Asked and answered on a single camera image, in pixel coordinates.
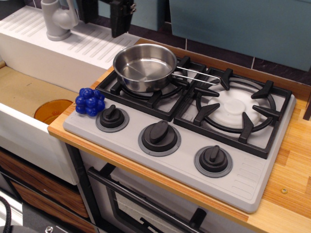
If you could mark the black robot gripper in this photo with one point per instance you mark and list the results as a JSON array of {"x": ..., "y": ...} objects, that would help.
[{"x": 121, "y": 12}]

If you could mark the teal cabinet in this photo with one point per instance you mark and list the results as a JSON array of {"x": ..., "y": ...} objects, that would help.
[
  {"x": 278, "y": 31},
  {"x": 149, "y": 14}
]

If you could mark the white right burner plate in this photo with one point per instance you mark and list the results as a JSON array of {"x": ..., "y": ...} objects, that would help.
[{"x": 233, "y": 104}]

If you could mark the grey toy stove top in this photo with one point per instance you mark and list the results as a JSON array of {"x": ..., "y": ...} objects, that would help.
[{"x": 243, "y": 187}]

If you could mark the stainless steel pan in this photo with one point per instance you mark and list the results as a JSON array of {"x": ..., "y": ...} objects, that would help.
[{"x": 145, "y": 68}]

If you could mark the black left stove knob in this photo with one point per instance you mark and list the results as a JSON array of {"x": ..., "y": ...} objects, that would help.
[{"x": 112, "y": 119}]

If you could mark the black stove knob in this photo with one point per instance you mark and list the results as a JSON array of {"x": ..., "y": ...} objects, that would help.
[
  {"x": 112, "y": 119},
  {"x": 213, "y": 161},
  {"x": 159, "y": 139}
]

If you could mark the black right stove knob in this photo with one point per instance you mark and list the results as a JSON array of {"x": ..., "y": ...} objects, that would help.
[{"x": 213, "y": 161}]

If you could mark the lower wooden drawer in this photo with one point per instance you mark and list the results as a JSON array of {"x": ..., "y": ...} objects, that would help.
[{"x": 63, "y": 216}]

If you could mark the white toy sink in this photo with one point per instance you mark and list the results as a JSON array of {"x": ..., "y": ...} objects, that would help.
[{"x": 35, "y": 70}]

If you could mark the wooden drawer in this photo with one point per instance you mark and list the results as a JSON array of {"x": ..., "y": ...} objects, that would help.
[
  {"x": 44, "y": 182},
  {"x": 63, "y": 216}
]

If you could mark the black left burner grate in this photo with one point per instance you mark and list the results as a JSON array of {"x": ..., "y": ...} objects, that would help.
[{"x": 163, "y": 108}]

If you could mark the teal cabinet left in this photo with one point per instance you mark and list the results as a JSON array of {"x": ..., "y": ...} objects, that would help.
[{"x": 149, "y": 14}]

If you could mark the upper wooden drawer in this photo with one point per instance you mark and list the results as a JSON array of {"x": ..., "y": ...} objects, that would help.
[{"x": 44, "y": 182}]

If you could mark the teal cabinet right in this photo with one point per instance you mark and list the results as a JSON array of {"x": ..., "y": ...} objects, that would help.
[{"x": 278, "y": 31}]

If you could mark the oven door with handle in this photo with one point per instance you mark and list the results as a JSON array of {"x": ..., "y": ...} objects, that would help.
[{"x": 138, "y": 206}]

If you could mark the black right burner grate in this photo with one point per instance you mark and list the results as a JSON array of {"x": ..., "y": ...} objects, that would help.
[{"x": 256, "y": 140}]

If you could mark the grey toy faucet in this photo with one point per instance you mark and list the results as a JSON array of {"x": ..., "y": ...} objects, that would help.
[{"x": 59, "y": 22}]

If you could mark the black middle stove knob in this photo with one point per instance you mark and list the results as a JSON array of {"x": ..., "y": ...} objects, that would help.
[{"x": 159, "y": 139}]

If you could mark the blue toy blueberry cluster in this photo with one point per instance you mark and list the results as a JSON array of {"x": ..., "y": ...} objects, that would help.
[{"x": 89, "y": 102}]

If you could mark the black burner grate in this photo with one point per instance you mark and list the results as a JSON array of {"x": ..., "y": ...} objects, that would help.
[
  {"x": 256, "y": 140},
  {"x": 163, "y": 108}
]

